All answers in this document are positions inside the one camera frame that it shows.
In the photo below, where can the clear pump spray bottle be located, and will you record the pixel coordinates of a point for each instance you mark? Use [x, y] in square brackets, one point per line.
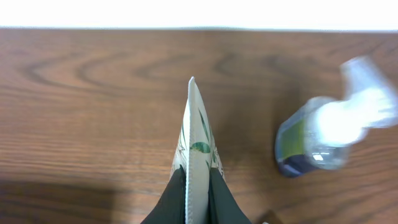
[320, 134]

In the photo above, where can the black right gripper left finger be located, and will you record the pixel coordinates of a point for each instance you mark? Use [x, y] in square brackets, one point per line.
[170, 209]

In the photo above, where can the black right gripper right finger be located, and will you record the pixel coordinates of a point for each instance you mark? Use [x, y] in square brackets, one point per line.
[223, 208]

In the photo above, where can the white leaf-print lotion tube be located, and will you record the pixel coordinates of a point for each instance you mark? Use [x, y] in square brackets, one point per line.
[197, 154]

